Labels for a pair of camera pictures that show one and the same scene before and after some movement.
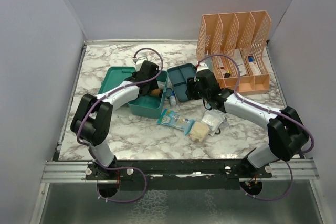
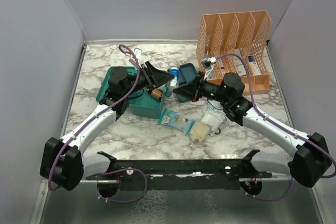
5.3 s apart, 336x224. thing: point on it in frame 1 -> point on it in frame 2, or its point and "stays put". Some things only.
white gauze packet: x=212 y=118 stays put
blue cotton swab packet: x=171 y=118 stays put
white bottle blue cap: x=172 y=98 -> x=174 y=82
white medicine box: x=238 y=58 stays put
